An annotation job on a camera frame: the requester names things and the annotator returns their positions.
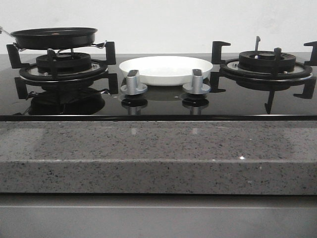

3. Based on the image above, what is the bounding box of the white ceramic plate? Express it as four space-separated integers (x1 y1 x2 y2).
119 56 213 86

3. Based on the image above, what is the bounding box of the black frying pan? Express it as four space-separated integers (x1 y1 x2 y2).
9 27 98 50

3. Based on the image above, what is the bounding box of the silver left stove knob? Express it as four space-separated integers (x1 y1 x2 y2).
120 70 148 96

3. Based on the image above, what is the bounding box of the silver stove knob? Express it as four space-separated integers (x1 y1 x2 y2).
120 70 148 96
182 69 211 95

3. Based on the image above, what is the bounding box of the silver right stove knob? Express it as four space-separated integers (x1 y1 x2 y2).
182 69 211 95

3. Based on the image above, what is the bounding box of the black left pan support grate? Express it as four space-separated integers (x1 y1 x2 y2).
6 41 117 100

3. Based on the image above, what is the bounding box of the black pan support grate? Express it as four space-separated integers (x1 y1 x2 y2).
210 36 317 114
6 41 117 100

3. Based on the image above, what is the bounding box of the black glass gas cooktop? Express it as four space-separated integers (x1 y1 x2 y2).
0 54 317 121

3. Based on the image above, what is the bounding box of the black left gas burner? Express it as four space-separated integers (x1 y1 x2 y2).
36 53 92 74

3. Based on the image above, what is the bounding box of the black gas burner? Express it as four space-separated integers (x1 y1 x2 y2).
36 53 92 74
238 51 296 73

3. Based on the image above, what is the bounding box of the black right gas burner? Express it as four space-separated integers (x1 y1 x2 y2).
238 51 296 73

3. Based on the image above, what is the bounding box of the black right pan support grate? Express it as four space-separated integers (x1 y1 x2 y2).
210 36 317 114

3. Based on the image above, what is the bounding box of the wire pan support ring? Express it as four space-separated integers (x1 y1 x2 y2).
13 40 107 55

